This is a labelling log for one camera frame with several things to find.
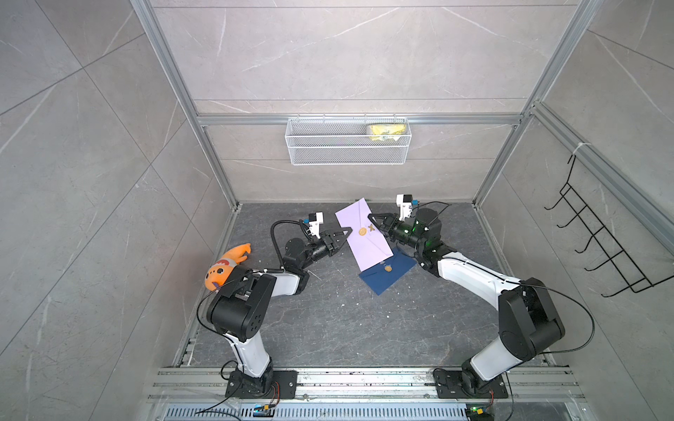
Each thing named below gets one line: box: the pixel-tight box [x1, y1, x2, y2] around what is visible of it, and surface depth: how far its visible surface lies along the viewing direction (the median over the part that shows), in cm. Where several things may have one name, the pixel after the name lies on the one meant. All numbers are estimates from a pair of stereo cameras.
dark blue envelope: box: [358, 248, 418, 297], surface depth 97 cm
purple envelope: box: [334, 197, 395, 272], surface depth 81 cm
